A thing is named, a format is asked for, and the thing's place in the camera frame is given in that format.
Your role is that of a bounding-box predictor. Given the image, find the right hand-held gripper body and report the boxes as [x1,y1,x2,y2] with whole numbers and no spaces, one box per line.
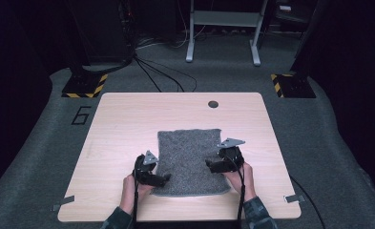
[217,136,247,175]

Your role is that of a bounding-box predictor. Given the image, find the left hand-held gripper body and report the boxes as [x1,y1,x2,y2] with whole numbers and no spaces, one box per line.
[133,150,160,187]

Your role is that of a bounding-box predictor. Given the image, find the grey towel cloth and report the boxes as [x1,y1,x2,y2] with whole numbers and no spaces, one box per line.
[150,128,232,198]

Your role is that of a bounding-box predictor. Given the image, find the person's right hand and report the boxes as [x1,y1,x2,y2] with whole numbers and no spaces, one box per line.
[222,161,258,203]

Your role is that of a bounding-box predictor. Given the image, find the person's left hand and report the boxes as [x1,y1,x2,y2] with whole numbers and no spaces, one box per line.
[118,173,155,216]

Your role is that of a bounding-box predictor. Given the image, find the grey tape strip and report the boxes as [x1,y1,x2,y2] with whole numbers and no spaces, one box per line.
[51,195,75,213]
[283,194,306,204]

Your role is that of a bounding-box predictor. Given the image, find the black equipment cabinet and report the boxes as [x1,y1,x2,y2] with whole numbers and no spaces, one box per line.
[65,0,135,66]

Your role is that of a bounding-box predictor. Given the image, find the left hand-held gripper black cable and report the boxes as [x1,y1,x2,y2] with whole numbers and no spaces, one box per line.
[131,171,141,229]

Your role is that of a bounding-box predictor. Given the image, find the hand-held gripper black cable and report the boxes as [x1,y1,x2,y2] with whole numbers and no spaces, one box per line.
[232,156,247,229]
[131,171,141,229]

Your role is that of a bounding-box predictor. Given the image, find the right hand-held gripper black cable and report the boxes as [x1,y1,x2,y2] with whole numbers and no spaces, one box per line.
[232,156,247,229]

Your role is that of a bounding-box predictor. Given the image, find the black cable beside table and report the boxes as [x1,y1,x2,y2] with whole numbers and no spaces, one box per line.
[289,175,326,229]

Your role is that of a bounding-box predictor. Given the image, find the black floor cable bundle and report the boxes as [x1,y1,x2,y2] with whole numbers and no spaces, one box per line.
[133,54,198,94]

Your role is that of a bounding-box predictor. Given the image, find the hazard-striped black base plate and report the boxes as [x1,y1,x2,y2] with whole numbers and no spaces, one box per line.
[61,72,109,99]
[269,73,317,99]

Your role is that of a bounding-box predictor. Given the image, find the white floor cables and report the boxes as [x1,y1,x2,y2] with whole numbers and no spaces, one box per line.
[136,18,208,51]

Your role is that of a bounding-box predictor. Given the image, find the white metal stand frame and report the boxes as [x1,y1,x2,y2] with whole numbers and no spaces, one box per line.
[185,0,269,67]

